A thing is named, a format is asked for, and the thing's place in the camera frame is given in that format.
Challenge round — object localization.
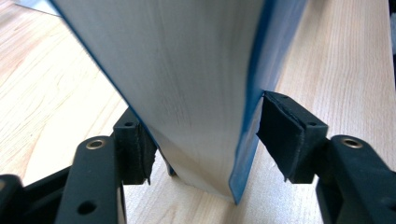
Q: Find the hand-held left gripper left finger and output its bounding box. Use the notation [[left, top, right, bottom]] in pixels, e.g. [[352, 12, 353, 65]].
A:
[[112, 106, 159, 187]]

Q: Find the blue paperback book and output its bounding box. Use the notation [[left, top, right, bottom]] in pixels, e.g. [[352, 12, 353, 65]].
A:
[[49, 0, 310, 206]]

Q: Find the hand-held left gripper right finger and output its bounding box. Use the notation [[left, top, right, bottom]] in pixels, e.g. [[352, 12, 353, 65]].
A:
[[255, 90, 330, 185]]

